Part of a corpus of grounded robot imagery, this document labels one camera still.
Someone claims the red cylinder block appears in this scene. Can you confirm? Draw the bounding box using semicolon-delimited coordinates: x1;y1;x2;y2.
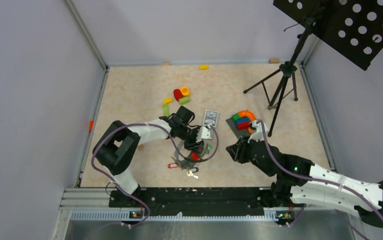
173;88;184;102

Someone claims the blue lego brick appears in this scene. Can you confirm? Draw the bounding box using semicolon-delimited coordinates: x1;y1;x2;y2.
235;116;251;125

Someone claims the yellow block at far edge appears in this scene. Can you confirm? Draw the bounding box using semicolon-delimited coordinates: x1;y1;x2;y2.
199;64;209;71

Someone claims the red lego brick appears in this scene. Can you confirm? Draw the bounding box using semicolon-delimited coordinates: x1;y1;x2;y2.
236;121;251;131

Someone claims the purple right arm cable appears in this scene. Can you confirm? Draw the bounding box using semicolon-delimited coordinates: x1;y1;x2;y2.
256;119;383;240

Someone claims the green lego brick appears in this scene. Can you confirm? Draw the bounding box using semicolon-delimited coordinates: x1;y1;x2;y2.
231;113;241;121

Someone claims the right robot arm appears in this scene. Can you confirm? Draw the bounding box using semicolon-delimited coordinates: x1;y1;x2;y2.
226;136;383;228

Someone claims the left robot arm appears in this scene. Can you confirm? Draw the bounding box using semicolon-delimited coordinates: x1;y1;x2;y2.
92;106;211;195

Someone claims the yellow rectangular block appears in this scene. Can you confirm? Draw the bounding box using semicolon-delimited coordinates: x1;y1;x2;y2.
163;97;174;105

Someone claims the green rectangular block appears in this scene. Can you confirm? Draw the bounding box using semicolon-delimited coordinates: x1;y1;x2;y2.
178;96;190;106

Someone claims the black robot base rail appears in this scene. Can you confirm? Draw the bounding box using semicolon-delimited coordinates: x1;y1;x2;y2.
108;187;279;217

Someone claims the perforated metal keyring plate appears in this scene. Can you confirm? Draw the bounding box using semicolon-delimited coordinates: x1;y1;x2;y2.
171;142;213;170

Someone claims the grey lego baseplate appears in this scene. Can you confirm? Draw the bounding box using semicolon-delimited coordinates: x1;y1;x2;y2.
225;117;252;139

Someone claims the silver key near black tag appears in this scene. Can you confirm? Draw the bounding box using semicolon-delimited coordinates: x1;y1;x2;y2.
186;170;199;179

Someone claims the orange curved lego tube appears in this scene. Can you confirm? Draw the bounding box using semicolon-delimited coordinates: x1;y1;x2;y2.
238;110;256;133

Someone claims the red key tag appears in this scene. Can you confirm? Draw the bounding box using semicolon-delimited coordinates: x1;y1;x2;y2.
190;152;200;162
167;163;179;169

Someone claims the orange round block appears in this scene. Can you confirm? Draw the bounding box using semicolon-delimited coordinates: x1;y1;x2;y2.
179;86;190;97

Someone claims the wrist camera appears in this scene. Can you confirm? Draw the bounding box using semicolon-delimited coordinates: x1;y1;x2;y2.
196;124;215;142
247;119;268;144

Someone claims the black tripod stand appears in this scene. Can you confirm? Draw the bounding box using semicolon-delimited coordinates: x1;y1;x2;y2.
243;17;316;137

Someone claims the black perforated panel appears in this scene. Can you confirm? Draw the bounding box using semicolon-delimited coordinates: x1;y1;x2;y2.
273;0;383;71

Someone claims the playing card deck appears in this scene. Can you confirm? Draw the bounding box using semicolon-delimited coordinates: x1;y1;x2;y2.
202;109;219;128

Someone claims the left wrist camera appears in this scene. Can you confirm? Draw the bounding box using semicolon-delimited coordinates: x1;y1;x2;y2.
196;124;215;142

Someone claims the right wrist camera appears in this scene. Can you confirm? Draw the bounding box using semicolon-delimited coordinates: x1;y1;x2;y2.
247;119;268;144

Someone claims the black key tag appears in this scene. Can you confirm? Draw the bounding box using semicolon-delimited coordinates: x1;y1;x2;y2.
187;167;199;174

